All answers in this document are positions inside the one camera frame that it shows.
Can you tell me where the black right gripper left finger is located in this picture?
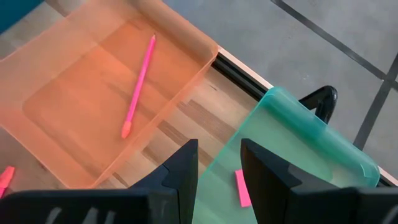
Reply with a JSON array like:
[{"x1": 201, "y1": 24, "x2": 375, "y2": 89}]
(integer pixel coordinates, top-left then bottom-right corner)
[{"x1": 130, "y1": 139, "x2": 199, "y2": 224}]

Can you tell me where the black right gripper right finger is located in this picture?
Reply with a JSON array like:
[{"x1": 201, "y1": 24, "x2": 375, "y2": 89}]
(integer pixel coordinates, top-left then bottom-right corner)
[{"x1": 241, "y1": 139, "x2": 340, "y2": 224}]

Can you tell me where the pink eraser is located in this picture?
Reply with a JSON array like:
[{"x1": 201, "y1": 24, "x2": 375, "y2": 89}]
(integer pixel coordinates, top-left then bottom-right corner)
[{"x1": 234, "y1": 169, "x2": 252, "y2": 208}]

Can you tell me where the mint green plastic bin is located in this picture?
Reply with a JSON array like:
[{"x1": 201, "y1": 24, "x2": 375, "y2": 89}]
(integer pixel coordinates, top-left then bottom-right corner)
[{"x1": 192, "y1": 86, "x2": 381, "y2": 224}]

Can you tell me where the orange translucent plastic bin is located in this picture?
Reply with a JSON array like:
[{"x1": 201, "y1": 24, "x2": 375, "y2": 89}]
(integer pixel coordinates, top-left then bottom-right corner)
[{"x1": 0, "y1": 0, "x2": 220, "y2": 190}]

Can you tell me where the blue plastic bin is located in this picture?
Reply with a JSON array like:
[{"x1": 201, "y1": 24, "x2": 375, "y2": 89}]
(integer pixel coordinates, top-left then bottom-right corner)
[{"x1": 0, "y1": 0, "x2": 44, "y2": 34}]

